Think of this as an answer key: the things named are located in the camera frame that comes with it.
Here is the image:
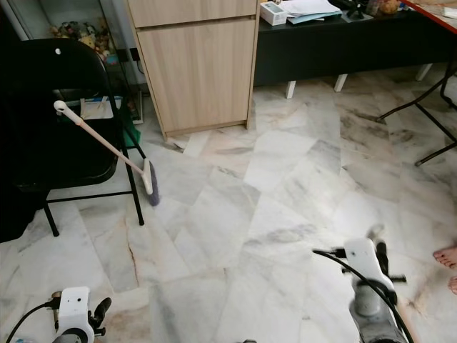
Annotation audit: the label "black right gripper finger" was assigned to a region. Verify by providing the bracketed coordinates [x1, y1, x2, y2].
[369, 224, 391, 278]

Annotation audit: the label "cream hand broom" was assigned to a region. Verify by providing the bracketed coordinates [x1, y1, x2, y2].
[53, 100, 161, 207]

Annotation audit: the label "black draped cloth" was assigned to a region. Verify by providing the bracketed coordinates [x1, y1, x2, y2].
[0, 29, 47, 244]

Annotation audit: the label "black metal folding legs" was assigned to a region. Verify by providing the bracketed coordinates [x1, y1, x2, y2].
[378, 71, 457, 166]

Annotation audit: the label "black desk with white legs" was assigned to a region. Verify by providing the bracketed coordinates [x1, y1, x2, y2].
[253, 7, 457, 99]

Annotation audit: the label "black folding chair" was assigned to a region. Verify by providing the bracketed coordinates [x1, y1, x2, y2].
[11, 37, 145, 237]

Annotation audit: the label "brown glass jar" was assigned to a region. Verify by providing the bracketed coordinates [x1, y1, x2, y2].
[364, 0, 401, 16]

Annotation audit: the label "red rimmed table top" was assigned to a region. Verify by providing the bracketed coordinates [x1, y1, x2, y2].
[396, 0, 457, 33]

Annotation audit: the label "black desk gadget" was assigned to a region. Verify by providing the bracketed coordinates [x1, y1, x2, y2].
[339, 0, 372, 21]

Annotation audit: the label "light wooden cabinet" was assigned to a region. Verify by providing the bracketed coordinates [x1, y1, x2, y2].
[125, 0, 261, 139]

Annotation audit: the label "toy figurine cluster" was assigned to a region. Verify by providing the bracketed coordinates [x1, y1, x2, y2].
[51, 21, 119, 61]

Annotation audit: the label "stack of white papers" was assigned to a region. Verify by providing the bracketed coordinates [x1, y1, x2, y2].
[282, 0, 342, 24]

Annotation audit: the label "small white box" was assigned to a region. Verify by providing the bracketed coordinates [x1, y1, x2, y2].
[259, 2, 288, 26]

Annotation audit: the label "glass display cabinet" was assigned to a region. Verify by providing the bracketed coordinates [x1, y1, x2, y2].
[36, 0, 122, 69]

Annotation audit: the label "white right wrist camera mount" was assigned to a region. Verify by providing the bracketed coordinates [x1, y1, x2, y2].
[343, 237, 381, 283]

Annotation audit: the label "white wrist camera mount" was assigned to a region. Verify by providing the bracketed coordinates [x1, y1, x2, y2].
[57, 287, 92, 338]
[343, 237, 381, 283]

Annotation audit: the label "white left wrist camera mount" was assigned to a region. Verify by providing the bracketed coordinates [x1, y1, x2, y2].
[57, 287, 92, 338]

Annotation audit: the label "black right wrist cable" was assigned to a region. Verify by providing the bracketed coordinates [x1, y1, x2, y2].
[313, 247, 416, 343]

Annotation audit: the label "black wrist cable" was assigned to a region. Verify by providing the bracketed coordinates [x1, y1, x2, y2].
[6, 300, 59, 343]
[313, 247, 416, 343]

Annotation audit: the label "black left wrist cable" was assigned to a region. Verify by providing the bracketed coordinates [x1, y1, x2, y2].
[6, 300, 59, 343]

